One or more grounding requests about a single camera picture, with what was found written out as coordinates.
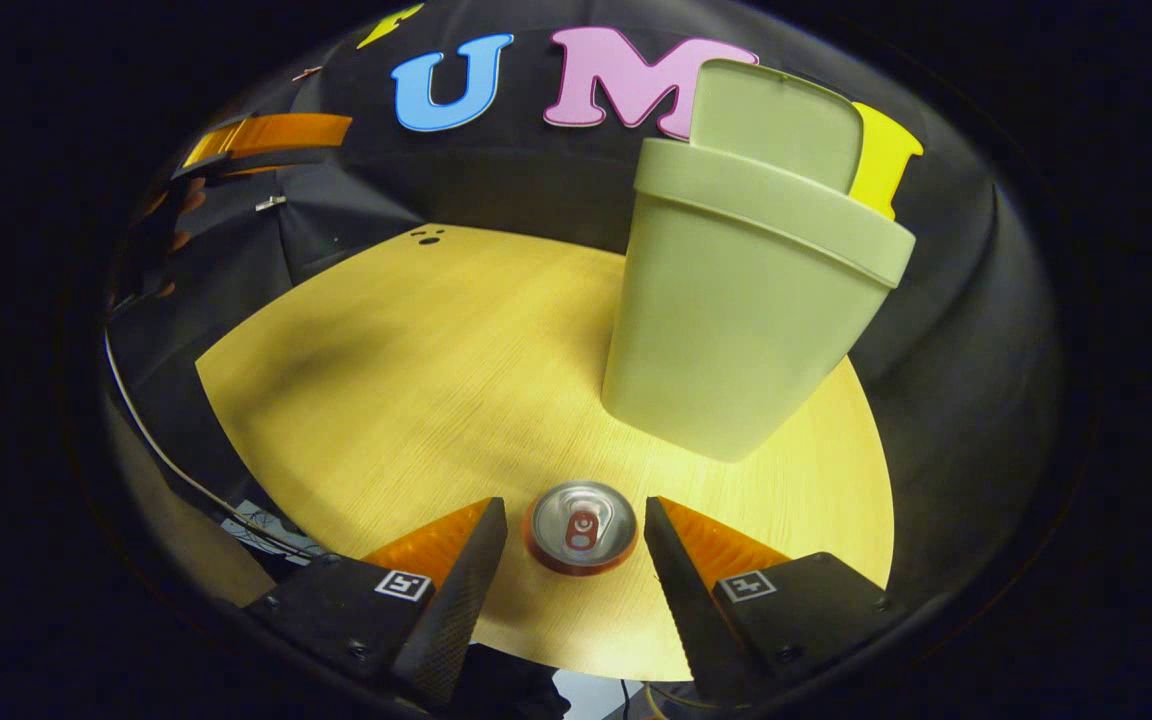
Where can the wooden desktop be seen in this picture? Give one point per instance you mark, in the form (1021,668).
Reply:
(416,380)

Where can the red pop can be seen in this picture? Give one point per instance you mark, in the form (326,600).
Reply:
(581,528)

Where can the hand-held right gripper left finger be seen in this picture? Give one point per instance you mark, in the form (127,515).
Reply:
(456,600)

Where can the small silver clip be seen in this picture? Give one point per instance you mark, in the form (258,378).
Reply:
(271,203)

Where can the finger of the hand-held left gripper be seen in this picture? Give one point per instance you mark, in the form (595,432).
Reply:
(276,132)

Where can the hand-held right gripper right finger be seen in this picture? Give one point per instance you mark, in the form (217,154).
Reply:
(691,600)

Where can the green desktop garbage bin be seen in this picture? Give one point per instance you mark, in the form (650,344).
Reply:
(736,300)

